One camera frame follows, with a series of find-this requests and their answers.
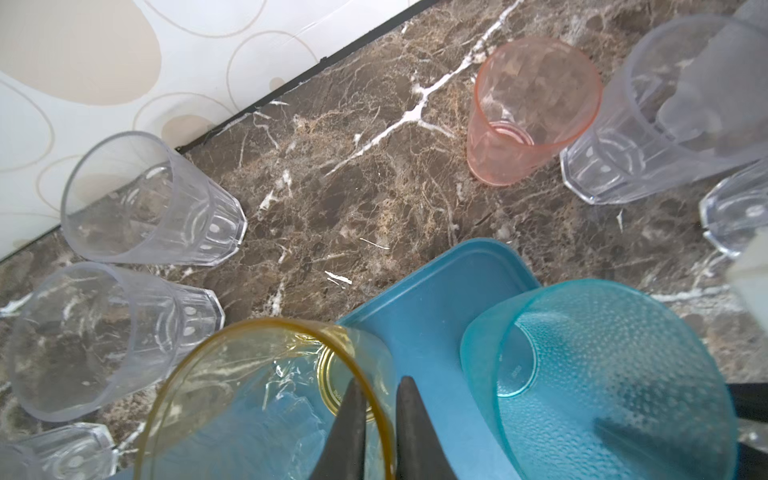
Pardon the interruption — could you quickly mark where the blue tall plastic glass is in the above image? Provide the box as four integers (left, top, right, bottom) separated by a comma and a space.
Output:
140, 393, 328, 479

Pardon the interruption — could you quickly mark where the clear faceted glass back left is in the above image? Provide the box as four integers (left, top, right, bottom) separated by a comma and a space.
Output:
60, 131, 248, 266

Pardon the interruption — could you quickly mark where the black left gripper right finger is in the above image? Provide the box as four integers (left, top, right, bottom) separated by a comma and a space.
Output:
396, 376, 456, 480

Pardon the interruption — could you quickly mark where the clear faceted glass far left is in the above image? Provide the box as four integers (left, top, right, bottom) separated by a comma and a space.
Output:
1, 423, 118, 480

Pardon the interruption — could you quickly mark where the clear faceted glass back right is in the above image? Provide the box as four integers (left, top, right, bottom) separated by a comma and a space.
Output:
560, 14, 767, 205

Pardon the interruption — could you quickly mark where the frosted textured clear glass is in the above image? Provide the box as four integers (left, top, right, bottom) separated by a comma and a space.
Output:
657, 1, 767, 142

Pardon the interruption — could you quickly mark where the teal plastic tray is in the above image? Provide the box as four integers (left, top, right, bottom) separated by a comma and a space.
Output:
335, 239, 538, 479

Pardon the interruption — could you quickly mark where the yellow tall plastic glass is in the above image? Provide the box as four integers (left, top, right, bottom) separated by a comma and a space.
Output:
134, 317, 397, 479

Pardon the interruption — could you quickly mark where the clear glass near right gripper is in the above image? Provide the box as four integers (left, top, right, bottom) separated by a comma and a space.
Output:
699, 159, 767, 259

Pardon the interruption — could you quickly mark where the green textured plastic glass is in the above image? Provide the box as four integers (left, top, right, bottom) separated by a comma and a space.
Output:
460, 279, 738, 479

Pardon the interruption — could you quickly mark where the clear short faceted glass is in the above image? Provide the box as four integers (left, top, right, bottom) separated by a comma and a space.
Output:
7, 262, 225, 422

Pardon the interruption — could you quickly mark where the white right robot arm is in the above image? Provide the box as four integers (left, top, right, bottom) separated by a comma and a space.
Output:
726, 229, 767, 479

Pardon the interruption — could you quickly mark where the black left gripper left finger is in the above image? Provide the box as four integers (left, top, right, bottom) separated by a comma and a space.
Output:
310, 379, 367, 480

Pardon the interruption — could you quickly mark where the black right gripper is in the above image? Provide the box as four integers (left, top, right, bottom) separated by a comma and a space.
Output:
722, 382, 768, 480

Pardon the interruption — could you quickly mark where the pink plastic glass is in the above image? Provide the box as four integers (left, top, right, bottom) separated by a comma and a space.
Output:
467, 37, 603, 186

